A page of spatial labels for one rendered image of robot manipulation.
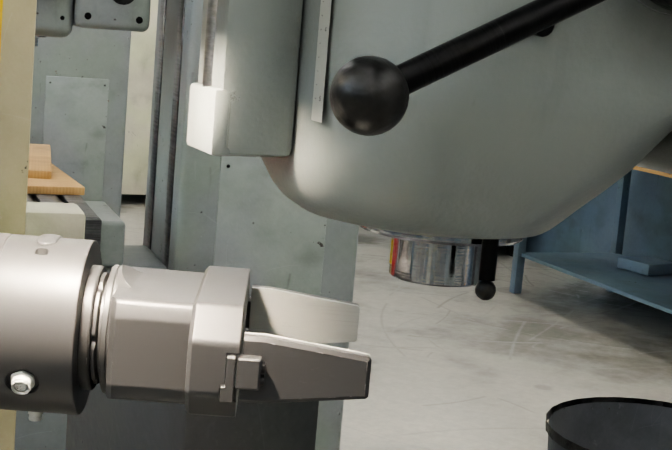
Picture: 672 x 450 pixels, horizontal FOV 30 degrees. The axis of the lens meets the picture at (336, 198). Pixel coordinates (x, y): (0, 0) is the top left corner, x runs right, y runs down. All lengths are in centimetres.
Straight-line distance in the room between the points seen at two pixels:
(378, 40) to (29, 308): 21
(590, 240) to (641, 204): 54
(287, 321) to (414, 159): 19
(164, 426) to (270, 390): 39
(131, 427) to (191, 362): 44
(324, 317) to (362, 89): 26
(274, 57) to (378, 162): 7
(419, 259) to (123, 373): 15
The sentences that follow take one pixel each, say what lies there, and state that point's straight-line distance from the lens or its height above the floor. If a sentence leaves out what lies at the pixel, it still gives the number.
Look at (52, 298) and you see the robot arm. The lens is 61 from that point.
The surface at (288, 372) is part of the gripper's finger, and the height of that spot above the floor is 124.
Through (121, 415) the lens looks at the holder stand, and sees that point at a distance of 104.
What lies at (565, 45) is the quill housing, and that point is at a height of 140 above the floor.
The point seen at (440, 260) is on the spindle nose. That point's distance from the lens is 61.
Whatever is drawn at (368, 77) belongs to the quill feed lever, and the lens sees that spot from 46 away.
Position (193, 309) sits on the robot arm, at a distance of 59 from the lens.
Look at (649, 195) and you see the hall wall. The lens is 738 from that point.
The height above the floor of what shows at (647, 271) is 26.
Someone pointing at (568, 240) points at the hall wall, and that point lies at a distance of 803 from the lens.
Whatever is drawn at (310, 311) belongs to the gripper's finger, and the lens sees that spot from 69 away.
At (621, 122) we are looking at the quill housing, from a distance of 57.
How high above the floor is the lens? 140
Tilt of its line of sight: 8 degrees down
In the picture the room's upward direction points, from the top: 5 degrees clockwise
